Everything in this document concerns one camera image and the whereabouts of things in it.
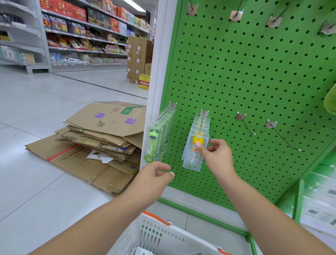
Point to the white orange shopping basket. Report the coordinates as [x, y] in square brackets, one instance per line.
[152, 239]

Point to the person's right hand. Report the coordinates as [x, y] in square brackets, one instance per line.
[220, 160]

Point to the ceiling light strip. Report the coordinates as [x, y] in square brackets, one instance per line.
[135, 5]

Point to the clear yellow cartoon toothbrush box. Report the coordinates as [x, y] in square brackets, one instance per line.
[194, 157]

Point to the green pegboard display rack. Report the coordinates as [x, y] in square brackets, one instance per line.
[241, 68]

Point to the person's right forearm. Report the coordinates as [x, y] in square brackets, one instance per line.
[278, 220]

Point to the person's left forearm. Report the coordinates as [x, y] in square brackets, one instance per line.
[89, 226]

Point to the white endcap shelf unit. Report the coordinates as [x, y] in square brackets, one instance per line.
[26, 37]

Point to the red yellow carton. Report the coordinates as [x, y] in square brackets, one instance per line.
[144, 81]

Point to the bundle of clear kids toothbrushes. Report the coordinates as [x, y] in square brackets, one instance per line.
[157, 136]

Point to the row of green pink packs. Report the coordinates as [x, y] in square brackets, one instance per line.
[330, 100]

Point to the pile of flattened cardboard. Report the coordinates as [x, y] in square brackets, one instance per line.
[94, 136]

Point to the stack of brown cartons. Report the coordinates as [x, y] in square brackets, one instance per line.
[137, 55]

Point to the stocked store shelves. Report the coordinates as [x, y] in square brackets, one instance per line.
[89, 29]

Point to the bundle of cartoon toothbrush boxes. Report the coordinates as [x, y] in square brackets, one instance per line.
[203, 123]

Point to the person's left hand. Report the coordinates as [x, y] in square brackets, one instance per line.
[149, 184]

